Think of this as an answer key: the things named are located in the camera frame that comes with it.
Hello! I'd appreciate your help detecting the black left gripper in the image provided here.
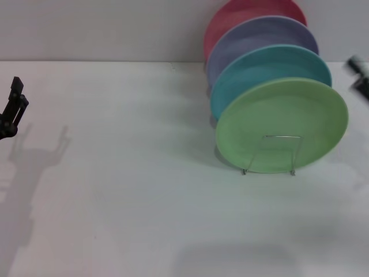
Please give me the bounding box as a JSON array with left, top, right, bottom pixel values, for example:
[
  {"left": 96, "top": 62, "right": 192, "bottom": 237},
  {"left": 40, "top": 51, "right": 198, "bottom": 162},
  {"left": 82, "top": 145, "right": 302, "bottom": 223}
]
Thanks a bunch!
[{"left": 0, "top": 76, "right": 30, "bottom": 141}]

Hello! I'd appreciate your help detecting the green plate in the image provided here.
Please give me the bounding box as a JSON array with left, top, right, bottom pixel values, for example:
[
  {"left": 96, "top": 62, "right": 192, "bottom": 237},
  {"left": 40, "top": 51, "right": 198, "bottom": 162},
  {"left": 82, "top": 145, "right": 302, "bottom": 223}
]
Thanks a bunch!
[{"left": 215, "top": 77, "right": 349, "bottom": 175}]

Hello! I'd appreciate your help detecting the teal plate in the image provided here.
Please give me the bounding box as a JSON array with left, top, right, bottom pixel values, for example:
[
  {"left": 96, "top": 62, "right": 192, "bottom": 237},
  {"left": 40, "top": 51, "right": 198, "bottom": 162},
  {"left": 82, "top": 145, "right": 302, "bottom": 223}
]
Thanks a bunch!
[{"left": 209, "top": 43, "right": 333, "bottom": 121}]

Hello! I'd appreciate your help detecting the purple plate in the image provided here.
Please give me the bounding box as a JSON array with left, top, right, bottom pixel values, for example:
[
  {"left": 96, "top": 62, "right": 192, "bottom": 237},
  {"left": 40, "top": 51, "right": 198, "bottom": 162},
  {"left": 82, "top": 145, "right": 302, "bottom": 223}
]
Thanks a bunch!
[{"left": 205, "top": 16, "right": 320, "bottom": 87}]

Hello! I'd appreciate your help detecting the red plate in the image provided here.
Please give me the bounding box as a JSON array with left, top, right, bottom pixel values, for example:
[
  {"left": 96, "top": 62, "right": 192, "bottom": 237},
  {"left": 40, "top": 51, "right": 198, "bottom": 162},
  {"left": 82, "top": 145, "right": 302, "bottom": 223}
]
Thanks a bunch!
[{"left": 203, "top": 0, "right": 308, "bottom": 69}]

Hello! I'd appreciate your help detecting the metal wire plate rack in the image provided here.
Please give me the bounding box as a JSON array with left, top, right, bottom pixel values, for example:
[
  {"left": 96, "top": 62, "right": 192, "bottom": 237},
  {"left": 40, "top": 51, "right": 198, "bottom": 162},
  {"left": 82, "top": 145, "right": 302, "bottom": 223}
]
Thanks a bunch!
[{"left": 240, "top": 134, "right": 305, "bottom": 177}]

